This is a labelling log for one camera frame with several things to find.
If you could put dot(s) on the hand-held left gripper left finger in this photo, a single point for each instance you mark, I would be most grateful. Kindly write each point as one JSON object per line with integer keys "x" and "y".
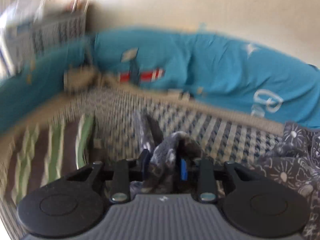
{"x": 145, "y": 166}

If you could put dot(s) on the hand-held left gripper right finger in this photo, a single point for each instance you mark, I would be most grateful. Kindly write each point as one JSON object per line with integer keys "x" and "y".
{"x": 184, "y": 171}

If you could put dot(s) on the grey doodle print fleece garment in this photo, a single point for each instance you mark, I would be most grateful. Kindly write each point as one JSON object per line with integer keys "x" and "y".
{"x": 165, "y": 155}

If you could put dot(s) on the blue beige houndstooth seat cushion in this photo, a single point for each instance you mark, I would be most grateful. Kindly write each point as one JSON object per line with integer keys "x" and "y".
{"x": 225, "y": 137}

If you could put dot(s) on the green brown striped folded garment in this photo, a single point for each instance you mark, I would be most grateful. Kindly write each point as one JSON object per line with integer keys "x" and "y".
{"x": 55, "y": 152}

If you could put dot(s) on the blue airplane print sofa cover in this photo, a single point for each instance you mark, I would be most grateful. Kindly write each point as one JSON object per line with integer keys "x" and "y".
{"x": 215, "y": 67}

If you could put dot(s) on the white perforated laundry basket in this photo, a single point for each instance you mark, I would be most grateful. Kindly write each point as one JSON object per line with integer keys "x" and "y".
{"x": 50, "y": 30}

